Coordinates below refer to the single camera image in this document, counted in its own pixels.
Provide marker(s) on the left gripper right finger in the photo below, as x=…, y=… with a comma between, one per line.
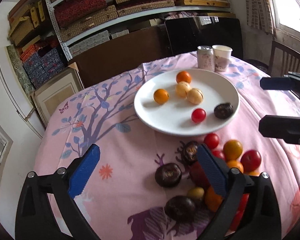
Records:
x=261, y=218

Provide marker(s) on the dark purple mangosteen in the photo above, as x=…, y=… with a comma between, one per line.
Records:
x=223, y=110

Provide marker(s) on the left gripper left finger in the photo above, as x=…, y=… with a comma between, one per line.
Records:
x=35, y=218

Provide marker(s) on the framed picture board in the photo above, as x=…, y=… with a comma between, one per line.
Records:
x=50, y=95

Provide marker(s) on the pale yellow round fruit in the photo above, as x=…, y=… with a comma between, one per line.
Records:
x=182, y=88

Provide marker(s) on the red cherry tomato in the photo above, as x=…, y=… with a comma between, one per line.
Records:
x=198, y=115

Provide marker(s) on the checked curtain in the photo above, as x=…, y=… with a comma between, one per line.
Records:
x=260, y=15

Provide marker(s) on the yellow orange fruit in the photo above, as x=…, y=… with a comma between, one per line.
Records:
x=161, y=96

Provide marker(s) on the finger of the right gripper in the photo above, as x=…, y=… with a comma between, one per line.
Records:
x=280, y=127
x=276, y=83

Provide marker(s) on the metal storage shelf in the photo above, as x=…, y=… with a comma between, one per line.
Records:
x=75, y=20

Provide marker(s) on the large orange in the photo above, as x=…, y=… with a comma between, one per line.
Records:
x=212, y=200

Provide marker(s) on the white paper cup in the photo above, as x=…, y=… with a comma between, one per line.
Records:
x=222, y=56

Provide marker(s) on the yellow tomato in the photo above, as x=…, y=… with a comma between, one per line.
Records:
x=232, y=149

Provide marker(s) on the wooden chair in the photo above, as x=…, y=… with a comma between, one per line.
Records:
x=290, y=60

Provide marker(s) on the white plate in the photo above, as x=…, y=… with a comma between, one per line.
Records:
x=174, y=117

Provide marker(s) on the pink drink can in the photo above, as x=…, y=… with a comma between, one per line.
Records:
x=205, y=58

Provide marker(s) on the dark red plum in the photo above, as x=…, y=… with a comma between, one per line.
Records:
x=251, y=160

